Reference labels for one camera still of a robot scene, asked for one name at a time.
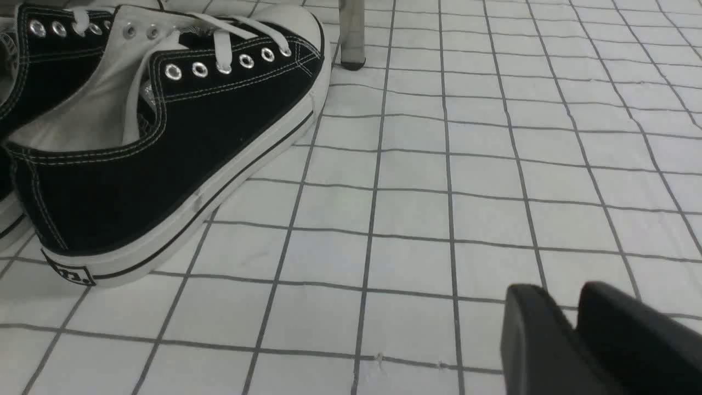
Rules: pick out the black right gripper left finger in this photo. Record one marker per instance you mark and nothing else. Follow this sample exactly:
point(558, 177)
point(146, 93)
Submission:
point(541, 352)

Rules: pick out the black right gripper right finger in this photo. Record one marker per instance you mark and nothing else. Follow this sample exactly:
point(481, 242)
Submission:
point(643, 349)

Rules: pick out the metal rack leg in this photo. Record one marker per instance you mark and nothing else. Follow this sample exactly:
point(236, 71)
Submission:
point(352, 34)

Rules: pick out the white grid tablecloth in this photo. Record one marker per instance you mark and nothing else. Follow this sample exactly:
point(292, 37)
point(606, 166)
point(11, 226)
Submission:
point(483, 143)

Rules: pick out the black white canvas sneaker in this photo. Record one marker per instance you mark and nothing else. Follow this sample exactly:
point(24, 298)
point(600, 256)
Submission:
point(181, 109)

